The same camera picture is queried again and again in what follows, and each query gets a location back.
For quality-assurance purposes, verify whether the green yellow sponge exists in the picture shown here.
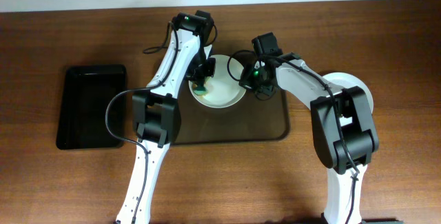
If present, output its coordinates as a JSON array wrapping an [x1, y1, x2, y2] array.
[[192, 82, 208, 96]]

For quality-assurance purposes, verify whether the cream plastic plate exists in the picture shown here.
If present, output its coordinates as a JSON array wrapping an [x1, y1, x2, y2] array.
[[188, 54, 246, 109]]

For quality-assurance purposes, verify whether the pale green plastic plate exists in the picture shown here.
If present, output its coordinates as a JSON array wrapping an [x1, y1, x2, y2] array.
[[323, 72, 373, 112]]

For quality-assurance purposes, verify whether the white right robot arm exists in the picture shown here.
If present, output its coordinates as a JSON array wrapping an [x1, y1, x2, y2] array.
[[238, 53, 379, 223]]

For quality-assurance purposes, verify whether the black plastic tray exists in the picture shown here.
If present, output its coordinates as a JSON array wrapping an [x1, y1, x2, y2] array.
[[56, 64, 127, 150]]

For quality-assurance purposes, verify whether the dark brown serving tray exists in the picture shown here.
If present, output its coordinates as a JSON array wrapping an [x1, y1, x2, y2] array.
[[174, 81, 290, 145]]

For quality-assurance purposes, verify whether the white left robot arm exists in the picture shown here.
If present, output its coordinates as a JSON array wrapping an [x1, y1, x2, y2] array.
[[115, 10, 217, 224]]

